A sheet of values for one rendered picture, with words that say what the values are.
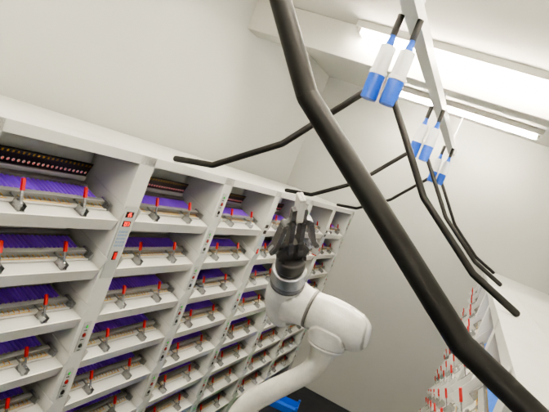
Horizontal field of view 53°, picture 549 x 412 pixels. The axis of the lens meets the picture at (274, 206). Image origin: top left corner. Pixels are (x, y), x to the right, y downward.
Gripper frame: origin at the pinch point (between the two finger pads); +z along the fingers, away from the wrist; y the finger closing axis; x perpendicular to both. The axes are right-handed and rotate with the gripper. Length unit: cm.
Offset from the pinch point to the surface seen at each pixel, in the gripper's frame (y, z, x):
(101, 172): -42, -49, -81
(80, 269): -54, -66, -52
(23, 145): -64, -26, -70
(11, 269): -71, -47, -39
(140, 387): -40, -169, -61
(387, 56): 60, -6, -75
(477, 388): 48, -50, 30
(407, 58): 65, -5, -70
